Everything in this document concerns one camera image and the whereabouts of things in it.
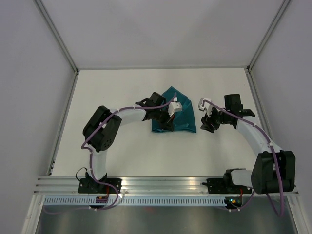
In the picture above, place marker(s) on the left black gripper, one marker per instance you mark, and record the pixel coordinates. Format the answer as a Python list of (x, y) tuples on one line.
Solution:
[(167, 125)]

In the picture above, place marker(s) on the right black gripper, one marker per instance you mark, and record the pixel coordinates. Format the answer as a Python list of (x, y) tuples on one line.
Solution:
[(205, 126)]

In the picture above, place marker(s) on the teal cloth napkin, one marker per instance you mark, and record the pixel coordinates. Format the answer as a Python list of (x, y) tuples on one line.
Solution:
[(185, 119)]

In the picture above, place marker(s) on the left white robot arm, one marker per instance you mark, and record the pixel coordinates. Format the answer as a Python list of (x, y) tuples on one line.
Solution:
[(102, 128)]

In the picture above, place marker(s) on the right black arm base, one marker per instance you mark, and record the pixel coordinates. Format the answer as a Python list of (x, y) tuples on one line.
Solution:
[(220, 186)]

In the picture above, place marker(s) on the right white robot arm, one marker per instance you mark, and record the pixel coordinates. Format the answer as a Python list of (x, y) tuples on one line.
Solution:
[(274, 168)]

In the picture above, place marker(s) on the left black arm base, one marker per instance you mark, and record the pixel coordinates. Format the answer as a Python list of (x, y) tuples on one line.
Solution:
[(88, 186)]

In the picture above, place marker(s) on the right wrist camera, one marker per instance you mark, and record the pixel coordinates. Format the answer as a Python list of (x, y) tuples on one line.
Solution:
[(205, 105)]

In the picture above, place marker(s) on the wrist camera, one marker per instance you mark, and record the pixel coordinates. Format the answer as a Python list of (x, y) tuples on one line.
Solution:
[(174, 107), (205, 105)]

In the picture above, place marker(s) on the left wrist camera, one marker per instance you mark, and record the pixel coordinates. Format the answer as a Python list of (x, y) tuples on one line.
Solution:
[(174, 107)]

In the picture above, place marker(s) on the aluminium mounting rail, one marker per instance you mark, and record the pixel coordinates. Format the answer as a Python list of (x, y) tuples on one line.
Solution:
[(68, 185)]

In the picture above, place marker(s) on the white slotted cable duct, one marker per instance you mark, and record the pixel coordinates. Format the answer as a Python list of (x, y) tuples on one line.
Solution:
[(138, 200)]

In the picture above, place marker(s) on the right aluminium frame post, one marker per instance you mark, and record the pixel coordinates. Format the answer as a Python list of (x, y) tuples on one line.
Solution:
[(268, 34)]

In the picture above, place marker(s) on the aluminium frame post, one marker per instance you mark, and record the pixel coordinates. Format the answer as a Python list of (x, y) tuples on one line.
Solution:
[(268, 34), (54, 31)]

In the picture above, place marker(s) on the left aluminium frame post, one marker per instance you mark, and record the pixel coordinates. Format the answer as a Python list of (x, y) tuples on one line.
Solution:
[(54, 31)]

